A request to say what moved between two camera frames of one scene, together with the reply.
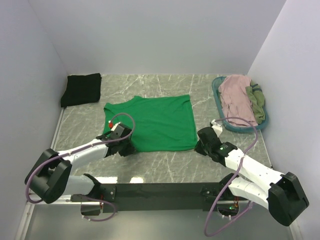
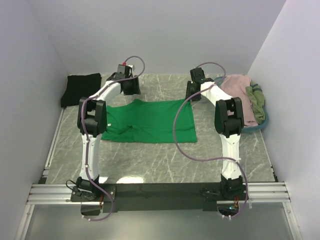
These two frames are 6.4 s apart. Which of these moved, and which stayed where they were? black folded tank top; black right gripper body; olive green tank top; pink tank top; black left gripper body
Moved: black left gripper body; black right gripper body
Stayed: pink tank top; black folded tank top; olive green tank top
